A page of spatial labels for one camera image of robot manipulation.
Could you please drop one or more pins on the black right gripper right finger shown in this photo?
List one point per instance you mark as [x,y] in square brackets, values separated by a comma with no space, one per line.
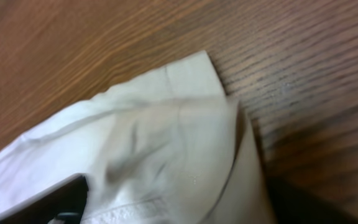
[292,204]

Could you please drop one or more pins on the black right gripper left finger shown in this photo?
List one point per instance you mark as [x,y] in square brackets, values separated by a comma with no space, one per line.
[64,202]

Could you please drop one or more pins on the beige cotton shorts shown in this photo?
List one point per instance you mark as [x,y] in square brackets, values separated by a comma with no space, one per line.
[165,147]

